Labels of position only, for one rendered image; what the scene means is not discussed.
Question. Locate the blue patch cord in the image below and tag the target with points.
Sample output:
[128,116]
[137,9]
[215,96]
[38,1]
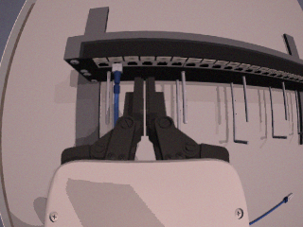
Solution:
[116,116]

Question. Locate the white ethernet plug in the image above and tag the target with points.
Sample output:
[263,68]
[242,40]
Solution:
[288,197]

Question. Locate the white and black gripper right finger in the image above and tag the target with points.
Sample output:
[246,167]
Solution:
[173,143]

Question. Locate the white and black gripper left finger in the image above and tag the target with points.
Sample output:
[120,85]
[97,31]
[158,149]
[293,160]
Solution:
[120,143]

